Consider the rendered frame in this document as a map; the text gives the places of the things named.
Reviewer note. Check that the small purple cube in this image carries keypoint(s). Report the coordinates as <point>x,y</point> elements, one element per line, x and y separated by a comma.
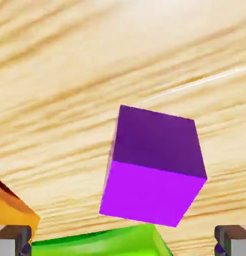
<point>155,180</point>

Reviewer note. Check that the large orange box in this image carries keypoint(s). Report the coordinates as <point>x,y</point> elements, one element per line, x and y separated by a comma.
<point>11,210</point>

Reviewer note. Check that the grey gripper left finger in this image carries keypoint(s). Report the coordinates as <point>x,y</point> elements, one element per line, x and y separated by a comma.
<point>13,238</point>

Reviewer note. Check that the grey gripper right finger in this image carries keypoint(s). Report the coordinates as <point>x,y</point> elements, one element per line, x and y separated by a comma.
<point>233,238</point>

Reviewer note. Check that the large green box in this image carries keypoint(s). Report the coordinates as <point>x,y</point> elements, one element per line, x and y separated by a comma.
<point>107,243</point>

